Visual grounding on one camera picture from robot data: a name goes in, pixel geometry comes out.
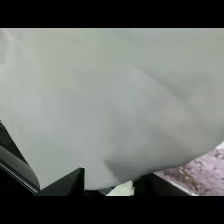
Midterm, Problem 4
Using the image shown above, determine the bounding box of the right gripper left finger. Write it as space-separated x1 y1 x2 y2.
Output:
35 167 86 197

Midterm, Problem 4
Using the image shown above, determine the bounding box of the grey garment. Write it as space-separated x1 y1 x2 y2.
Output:
0 28 224 191

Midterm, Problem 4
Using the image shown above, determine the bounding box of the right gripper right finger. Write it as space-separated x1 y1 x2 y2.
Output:
131 173 192 197

